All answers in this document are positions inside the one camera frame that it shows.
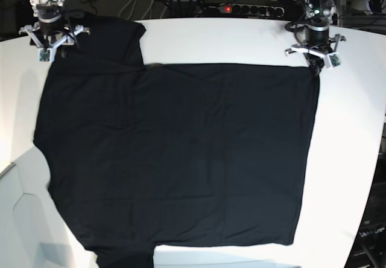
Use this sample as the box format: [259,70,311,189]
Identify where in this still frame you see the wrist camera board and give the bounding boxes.
[38,48,55,63]
[326,53,341,69]

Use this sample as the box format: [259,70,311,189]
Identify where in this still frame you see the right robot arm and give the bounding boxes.
[19,0,90,63]

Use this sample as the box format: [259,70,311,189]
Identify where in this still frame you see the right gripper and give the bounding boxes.
[19,18,90,58]

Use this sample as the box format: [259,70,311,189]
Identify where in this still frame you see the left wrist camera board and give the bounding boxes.
[326,53,341,69]

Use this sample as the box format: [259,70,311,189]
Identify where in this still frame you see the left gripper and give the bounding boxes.
[285,23,346,77]

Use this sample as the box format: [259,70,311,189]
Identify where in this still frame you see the black T-shirt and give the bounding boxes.
[34,16,320,267]

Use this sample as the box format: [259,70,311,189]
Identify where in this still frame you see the black power strip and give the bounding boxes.
[202,4,285,19]

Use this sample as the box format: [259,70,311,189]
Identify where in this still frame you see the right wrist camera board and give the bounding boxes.
[38,48,55,63]

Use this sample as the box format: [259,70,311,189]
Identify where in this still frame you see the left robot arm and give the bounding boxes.
[285,0,346,77]

